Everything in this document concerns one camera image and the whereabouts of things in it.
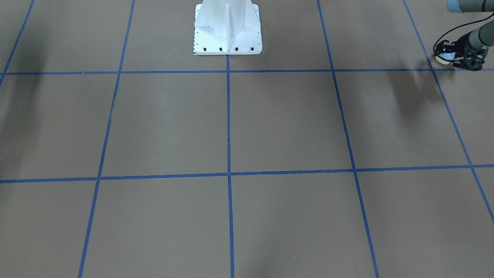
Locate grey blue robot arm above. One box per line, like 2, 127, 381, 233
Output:
433, 0, 494, 71

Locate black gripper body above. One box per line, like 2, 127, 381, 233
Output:
438, 39, 487, 71

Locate brown table mat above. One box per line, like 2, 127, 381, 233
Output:
1, 0, 493, 278

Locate blue cream call bell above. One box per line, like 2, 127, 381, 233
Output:
435, 53, 455, 65

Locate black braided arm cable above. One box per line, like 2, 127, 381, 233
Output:
433, 14, 494, 56

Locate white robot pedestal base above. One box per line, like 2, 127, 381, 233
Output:
193, 0, 263, 55

